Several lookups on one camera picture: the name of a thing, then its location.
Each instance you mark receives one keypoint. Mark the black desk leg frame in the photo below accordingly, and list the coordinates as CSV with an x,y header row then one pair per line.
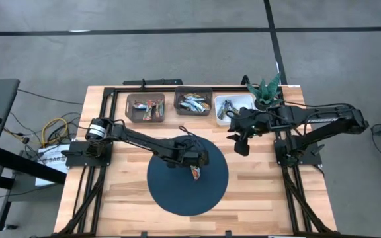
x,y
28,165

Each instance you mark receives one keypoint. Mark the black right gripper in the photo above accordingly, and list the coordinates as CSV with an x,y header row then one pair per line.
x,y
248,123

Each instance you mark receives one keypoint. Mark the black table clamp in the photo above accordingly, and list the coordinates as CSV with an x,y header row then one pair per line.
x,y
143,234
228,234

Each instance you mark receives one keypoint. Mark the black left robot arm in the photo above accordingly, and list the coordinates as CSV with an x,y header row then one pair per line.
x,y
137,140

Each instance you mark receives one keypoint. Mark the black bar with blue light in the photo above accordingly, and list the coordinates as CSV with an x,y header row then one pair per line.
x,y
157,82

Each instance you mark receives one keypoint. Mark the white plastic bin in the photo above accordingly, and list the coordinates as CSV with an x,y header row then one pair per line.
x,y
243,99

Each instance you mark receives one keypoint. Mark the black aluminium table frame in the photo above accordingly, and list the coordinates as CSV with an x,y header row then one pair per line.
x,y
164,89

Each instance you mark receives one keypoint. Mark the brown translucent plastic bin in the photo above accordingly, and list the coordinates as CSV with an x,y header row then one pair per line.
x,y
134,115

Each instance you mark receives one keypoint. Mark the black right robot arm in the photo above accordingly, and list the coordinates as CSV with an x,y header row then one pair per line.
x,y
326,124

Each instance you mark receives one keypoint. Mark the white printed paper sheet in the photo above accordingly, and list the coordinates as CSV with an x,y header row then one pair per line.
x,y
51,162

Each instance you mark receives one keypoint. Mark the green spiky plant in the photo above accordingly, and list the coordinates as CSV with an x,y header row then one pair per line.
x,y
265,91

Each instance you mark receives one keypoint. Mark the white plant pot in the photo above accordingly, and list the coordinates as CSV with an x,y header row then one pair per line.
x,y
260,105

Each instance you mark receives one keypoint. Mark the purple wrapper granola bar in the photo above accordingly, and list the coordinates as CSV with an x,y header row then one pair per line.
x,y
224,110
233,106

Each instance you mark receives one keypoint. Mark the dark grey plastic bin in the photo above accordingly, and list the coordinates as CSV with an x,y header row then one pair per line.
x,y
180,92

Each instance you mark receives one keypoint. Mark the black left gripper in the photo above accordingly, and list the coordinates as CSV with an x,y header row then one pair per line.
x,y
190,153

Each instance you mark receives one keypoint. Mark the round dark blue mat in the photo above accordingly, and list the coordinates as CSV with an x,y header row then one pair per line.
x,y
177,198

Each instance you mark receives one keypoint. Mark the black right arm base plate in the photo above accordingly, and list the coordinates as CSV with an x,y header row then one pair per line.
x,y
309,157

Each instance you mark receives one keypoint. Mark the black curved bracket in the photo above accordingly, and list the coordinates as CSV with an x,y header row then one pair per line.
x,y
245,80

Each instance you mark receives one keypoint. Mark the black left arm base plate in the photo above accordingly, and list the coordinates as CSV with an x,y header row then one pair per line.
x,y
78,160

